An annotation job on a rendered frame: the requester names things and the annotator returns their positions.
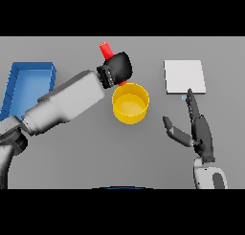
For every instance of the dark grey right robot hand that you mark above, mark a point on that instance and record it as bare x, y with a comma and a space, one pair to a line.
201, 133

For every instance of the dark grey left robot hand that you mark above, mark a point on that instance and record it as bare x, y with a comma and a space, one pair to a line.
118, 67

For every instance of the red beaker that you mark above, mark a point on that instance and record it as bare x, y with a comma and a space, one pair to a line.
106, 50

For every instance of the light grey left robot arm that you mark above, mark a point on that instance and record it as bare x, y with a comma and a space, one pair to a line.
63, 102

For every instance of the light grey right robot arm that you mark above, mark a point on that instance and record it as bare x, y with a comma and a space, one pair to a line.
209, 178

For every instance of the yellow bowl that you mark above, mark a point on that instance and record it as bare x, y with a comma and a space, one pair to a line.
130, 105

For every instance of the pale square measuring scale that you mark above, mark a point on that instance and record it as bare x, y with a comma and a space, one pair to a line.
184, 75

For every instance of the blue tray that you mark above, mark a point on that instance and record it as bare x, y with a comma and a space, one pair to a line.
28, 86

